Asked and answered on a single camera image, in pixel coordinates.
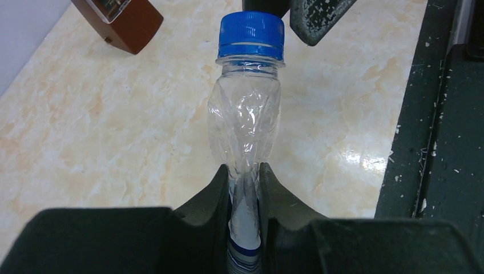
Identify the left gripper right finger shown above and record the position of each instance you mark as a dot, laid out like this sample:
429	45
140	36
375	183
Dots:
297	239

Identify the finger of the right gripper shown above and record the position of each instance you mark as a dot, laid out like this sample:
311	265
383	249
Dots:
275	7
311	20

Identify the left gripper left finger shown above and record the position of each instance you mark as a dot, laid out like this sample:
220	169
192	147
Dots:
189	239

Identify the clear crushed plastic bottle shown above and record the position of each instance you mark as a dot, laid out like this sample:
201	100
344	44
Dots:
243	120

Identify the blue bottle cap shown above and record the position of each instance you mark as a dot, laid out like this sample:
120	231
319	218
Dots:
251	33

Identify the brown metronome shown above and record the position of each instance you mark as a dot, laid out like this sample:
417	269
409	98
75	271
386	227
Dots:
126	25

